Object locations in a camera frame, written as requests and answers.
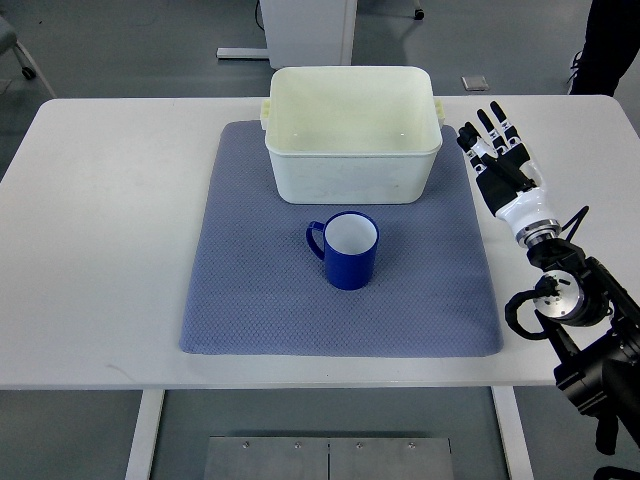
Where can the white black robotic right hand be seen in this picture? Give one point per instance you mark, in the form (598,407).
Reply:
(508,177)

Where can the blue mug white inside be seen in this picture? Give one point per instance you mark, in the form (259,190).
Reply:
(347,245)

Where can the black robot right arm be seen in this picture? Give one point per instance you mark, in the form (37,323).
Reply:
(591,322)

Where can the white plastic box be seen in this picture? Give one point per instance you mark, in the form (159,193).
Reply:
(351,134)

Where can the grey floor socket plate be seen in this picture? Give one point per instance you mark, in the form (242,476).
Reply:
(475,83)

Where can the person's dark trouser leg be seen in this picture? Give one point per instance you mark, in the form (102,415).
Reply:
(610,47)

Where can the white table leg right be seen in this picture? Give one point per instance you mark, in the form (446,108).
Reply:
(512,434)

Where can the white table leg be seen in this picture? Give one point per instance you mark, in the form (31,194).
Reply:
(145,435)
(512,434)

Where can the blue-grey textured mat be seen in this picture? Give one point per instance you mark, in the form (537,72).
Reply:
(257,289)

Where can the white table leg left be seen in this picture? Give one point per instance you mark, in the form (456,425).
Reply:
(145,435)

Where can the office chair base left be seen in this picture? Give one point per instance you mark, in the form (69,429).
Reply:
(29,68)

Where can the white desk pedestal background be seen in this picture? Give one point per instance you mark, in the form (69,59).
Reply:
(302,33)

